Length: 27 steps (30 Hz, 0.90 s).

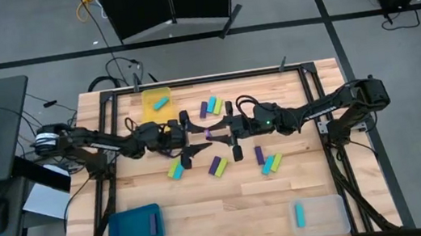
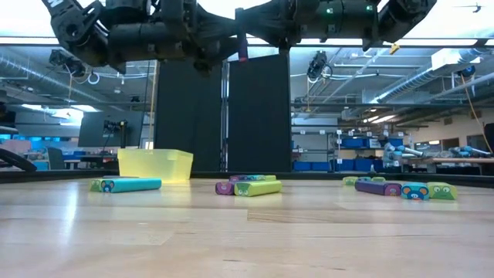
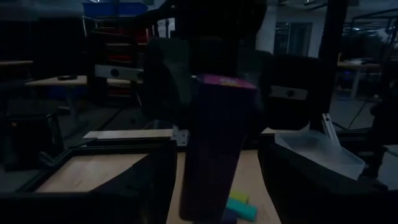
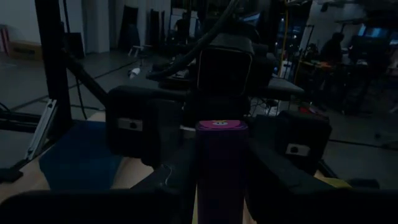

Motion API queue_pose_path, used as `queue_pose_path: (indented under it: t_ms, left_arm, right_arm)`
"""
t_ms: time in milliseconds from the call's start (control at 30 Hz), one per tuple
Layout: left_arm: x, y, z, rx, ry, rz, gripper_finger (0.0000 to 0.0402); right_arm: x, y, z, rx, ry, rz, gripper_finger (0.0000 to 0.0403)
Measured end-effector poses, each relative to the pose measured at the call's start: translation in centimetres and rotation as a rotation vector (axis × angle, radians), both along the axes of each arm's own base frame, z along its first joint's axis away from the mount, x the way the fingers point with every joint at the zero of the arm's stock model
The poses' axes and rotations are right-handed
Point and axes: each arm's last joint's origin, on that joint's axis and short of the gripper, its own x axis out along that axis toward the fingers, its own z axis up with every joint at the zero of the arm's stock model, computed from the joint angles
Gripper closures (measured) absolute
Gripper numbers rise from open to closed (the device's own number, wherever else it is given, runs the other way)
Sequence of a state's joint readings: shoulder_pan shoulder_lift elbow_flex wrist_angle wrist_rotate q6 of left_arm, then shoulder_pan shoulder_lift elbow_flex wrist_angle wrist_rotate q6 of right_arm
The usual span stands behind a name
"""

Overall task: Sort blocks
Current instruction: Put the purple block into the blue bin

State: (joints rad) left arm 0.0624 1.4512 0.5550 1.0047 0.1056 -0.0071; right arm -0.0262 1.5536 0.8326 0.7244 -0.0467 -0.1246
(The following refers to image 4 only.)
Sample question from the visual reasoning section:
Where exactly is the person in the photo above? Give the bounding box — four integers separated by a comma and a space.
319, 30, 346, 66

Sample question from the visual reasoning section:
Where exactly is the yellow hanging cable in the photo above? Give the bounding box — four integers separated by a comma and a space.
278, 0, 290, 77

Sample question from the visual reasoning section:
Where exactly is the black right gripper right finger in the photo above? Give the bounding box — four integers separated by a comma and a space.
248, 140, 338, 224

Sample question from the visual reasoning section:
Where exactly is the black desk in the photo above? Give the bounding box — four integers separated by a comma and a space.
254, 76, 305, 102

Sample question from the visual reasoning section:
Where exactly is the brown cardboard box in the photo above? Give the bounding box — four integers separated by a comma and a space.
7, 40, 43, 62

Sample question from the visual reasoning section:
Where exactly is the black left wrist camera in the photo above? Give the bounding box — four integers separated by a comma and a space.
196, 32, 254, 97

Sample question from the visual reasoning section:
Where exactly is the blue plastic bin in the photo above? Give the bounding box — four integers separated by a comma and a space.
39, 119, 124, 190

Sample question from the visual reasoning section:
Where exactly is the purple rectangular block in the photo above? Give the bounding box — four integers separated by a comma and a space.
195, 119, 249, 224

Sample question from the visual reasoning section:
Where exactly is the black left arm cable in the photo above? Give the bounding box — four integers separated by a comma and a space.
146, 0, 242, 82

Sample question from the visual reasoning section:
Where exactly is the black red tool bag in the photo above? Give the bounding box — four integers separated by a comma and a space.
298, 105, 327, 118

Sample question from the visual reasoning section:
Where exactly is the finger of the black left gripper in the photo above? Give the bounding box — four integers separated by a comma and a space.
253, 110, 332, 175
107, 86, 184, 167

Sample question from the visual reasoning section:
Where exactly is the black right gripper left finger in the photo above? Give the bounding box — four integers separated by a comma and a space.
132, 140, 197, 224

